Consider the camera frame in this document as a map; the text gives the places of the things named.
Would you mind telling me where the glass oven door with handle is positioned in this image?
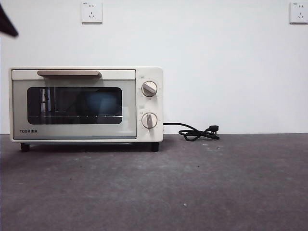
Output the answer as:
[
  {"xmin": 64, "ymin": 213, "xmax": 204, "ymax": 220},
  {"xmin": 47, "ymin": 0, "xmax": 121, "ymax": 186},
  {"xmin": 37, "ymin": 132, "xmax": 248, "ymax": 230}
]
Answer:
[{"xmin": 11, "ymin": 69, "xmax": 137, "ymax": 141}]

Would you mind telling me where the blue ribbed bowl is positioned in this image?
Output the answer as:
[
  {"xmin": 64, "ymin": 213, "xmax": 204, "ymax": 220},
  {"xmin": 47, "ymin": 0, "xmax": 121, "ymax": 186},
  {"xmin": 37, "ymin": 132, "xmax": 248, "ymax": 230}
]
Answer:
[{"xmin": 83, "ymin": 92, "xmax": 116, "ymax": 114}]

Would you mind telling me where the cream Toshiba toaster oven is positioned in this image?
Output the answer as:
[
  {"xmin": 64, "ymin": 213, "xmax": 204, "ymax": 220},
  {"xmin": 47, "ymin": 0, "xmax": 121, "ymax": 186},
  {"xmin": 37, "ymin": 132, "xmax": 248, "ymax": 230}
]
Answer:
[{"xmin": 9, "ymin": 66, "xmax": 165, "ymax": 153}]

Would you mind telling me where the oven temperature knob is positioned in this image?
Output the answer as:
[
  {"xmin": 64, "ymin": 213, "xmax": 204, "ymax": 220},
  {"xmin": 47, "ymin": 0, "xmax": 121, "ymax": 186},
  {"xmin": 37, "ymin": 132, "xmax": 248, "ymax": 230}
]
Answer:
[{"xmin": 141, "ymin": 81, "xmax": 159, "ymax": 98}]

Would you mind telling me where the oven timer knob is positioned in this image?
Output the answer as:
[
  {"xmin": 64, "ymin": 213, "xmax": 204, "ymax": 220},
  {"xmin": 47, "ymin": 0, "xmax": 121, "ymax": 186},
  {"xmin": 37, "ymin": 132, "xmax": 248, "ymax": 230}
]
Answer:
[{"xmin": 141, "ymin": 112, "xmax": 158, "ymax": 132}]

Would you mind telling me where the white wall socket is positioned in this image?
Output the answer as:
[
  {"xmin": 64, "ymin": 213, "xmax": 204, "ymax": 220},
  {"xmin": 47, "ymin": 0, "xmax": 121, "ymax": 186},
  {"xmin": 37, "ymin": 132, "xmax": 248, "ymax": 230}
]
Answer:
[
  {"xmin": 81, "ymin": 1, "xmax": 103, "ymax": 24},
  {"xmin": 289, "ymin": 1, "xmax": 308, "ymax": 24}
]

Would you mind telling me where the black power cable with plug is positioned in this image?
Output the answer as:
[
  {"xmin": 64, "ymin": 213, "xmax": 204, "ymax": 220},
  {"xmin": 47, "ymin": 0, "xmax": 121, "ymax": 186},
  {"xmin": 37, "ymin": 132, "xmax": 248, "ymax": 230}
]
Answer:
[{"xmin": 163, "ymin": 122, "xmax": 220, "ymax": 141}]

